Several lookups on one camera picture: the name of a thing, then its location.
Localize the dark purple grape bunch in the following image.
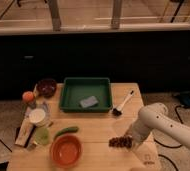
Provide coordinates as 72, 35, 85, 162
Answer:
109, 136, 132, 148

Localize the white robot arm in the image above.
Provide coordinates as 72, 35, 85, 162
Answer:
130, 103, 190, 150

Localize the red orange bowl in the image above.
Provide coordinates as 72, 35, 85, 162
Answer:
50, 134, 82, 169

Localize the dark maroon bowl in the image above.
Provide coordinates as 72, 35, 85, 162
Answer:
36, 78, 57, 98

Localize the blue grey sponge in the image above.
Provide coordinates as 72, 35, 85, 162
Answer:
80, 96, 98, 108

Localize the dark blue floor device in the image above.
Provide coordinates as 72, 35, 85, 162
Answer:
178, 93, 190, 108

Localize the green cucumber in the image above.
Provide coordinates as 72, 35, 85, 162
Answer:
54, 126, 79, 140

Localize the green plastic tray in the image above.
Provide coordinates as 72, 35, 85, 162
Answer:
59, 77, 112, 113

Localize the light green cup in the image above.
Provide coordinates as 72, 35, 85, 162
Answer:
34, 127, 49, 145

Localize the white cup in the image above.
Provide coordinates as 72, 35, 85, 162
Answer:
29, 108, 47, 126

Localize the wooden block with black edge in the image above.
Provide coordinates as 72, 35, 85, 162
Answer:
15, 118, 35, 147

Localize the orange ball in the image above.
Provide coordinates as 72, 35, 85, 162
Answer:
22, 91, 35, 103

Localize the black cable on floor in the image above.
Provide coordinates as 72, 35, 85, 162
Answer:
153, 103, 189, 150

